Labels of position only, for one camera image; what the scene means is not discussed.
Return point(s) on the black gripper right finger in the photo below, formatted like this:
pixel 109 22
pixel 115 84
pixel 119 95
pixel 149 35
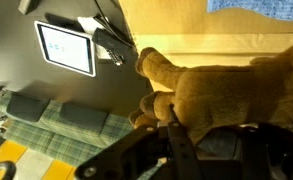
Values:
pixel 266 153

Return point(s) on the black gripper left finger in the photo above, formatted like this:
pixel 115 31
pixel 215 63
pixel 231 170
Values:
pixel 183 160

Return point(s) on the brown plush toy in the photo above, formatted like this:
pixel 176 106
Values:
pixel 208 97

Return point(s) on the large cardboard box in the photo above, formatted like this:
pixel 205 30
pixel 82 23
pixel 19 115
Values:
pixel 187 34

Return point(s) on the green plaid sofa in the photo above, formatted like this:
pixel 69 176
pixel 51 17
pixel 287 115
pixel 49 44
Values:
pixel 55 137

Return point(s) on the small black remote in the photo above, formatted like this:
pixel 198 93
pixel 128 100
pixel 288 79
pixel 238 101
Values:
pixel 113 47

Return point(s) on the white tablet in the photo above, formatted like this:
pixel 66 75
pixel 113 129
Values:
pixel 69 49

